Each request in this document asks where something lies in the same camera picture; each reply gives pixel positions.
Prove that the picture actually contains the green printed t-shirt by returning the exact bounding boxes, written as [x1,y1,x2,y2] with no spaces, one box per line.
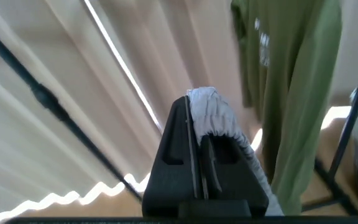
[230,0,343,216]

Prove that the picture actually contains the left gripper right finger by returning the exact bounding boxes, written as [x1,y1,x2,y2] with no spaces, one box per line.
[199,134,270,217]

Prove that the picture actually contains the pale grey garment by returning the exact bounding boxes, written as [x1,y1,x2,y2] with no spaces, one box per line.
[185,86,285,217]

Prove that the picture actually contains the black clothes rack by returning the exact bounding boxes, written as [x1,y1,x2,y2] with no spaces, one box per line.
[0,18,358,217]

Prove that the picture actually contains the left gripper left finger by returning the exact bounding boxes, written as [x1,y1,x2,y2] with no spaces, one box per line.
[142,95,203,218]

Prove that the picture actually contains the beige curtain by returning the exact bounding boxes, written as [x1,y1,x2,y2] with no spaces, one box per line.
[0,0,358,218]

